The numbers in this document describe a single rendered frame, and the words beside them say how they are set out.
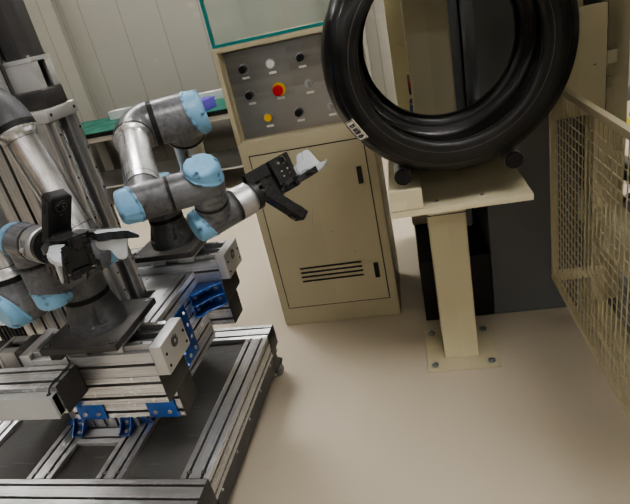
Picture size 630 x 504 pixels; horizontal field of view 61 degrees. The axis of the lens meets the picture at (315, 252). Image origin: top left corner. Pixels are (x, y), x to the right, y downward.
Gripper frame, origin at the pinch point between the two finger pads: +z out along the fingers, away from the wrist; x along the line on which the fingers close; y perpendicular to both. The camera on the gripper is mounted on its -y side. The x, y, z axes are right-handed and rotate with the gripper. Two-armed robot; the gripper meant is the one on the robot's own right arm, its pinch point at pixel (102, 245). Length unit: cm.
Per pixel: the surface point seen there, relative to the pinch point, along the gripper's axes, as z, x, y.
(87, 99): -444, -266, -21
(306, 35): -47, -126, -36
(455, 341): 7, -125, 82
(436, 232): 5, -118, 35
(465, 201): 29, -87, 14
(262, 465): -31, -52, 100
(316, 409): -29, -81, 96
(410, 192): 17, -78, 10
